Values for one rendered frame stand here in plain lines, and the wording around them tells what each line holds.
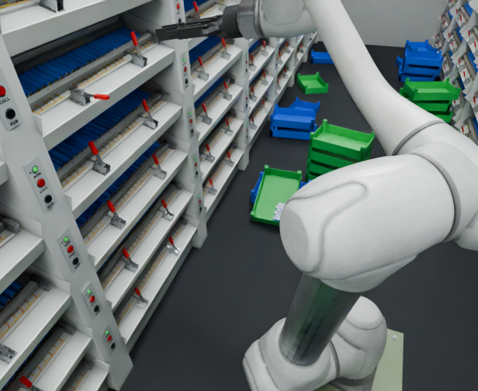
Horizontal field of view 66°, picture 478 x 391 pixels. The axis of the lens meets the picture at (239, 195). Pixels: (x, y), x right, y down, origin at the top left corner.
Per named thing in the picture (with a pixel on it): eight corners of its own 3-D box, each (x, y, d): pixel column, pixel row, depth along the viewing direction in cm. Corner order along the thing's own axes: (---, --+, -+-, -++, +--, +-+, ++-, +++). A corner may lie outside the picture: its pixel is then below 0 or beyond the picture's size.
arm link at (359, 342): (389, 368, 103) (410, 323, 90) (334, 393, 98) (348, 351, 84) (355, 321, 115) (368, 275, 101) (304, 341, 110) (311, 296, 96)
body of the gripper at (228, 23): (240, 41, 89) (206, 46, 92) (250, 32, 95) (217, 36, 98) (233, 7, 85) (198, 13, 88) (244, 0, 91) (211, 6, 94)
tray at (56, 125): (173, 62, 123) (178, 34, 116) (43, 154, 78) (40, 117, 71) (119, 37, 123) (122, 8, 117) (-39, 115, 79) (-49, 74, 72)
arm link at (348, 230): (330, 387, 99) (256, 420, 93) (302, 331, 109) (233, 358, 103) (495, 209, 41) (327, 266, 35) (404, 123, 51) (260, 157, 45)
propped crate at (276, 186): (289, 228, 187) (289, 222, 180) (251, 220, 193) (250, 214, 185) (302, 178, 199) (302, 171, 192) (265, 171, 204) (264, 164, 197)
